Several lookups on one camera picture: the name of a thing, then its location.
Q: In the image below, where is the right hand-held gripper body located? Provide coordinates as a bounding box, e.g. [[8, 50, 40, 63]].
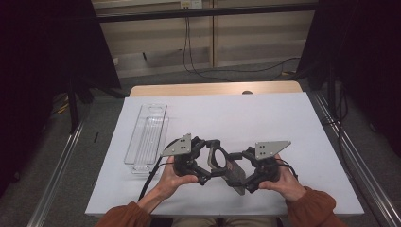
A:
[[245, 140, 292, 191]]

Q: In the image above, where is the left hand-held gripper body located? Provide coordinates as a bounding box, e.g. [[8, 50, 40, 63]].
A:
[[161, 132, 211, 178]]

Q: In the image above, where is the patterned grey phone case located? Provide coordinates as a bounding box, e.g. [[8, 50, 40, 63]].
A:
[[206, 145, 247, 197]]

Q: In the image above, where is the person's left hand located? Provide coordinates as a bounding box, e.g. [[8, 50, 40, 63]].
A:
[[156, 156, 199, 202]]

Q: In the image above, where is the person's right hand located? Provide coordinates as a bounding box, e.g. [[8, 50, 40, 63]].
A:
[[258, 153, 307, 202]]

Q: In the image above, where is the white table cover sheet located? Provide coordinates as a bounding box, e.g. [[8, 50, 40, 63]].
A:
[[84, 92, 365, 217]]

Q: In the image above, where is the clear plastic packaging tray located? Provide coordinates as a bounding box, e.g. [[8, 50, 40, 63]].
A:
[[123, 102, 170, 175]]

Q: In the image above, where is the light wooden table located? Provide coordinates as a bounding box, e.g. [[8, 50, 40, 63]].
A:
[[130, 80, 304, 97]]

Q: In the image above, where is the black metal stand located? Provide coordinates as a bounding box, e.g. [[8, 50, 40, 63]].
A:
[[66, 75, 96, 134]]

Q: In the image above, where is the black horizontal bar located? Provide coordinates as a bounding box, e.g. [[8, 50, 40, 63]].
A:
[[96, 3, 318, 23]]

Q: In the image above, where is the black curtain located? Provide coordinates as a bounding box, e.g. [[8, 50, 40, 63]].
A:
[[0, 0, 122, 198], [296, 0, 401, 159]]

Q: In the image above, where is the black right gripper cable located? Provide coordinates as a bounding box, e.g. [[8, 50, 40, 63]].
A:
[[275, 158, 299, 182]]

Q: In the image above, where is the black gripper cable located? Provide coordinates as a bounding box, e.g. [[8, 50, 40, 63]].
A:
[[137, 138, 178, 202], [275, 158, 299, 182]]

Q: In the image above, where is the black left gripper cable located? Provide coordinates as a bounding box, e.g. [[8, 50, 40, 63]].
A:
[[137, 138, 178, 202]]

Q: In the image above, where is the black cable bundle by rail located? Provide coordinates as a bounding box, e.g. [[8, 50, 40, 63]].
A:
[[321, 88, 349, 152]]

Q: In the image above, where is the black floor cable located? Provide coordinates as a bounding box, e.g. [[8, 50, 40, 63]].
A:
[[187, 15, 302, 74]]

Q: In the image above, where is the black hanging wall cable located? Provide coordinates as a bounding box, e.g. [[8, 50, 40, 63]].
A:
[[183, 15, 235, 83]]

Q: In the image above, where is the metal floor rail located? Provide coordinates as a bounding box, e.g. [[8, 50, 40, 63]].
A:
[[26, 119, 87, 227], [310, 93, 401, 227]]

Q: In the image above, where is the yellow cable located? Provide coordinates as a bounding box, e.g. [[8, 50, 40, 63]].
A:
[[56, 94, 70, 115]]

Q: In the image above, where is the white wall socket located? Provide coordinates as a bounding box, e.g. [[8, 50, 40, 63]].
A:
[[180, 0, 203, 9]]

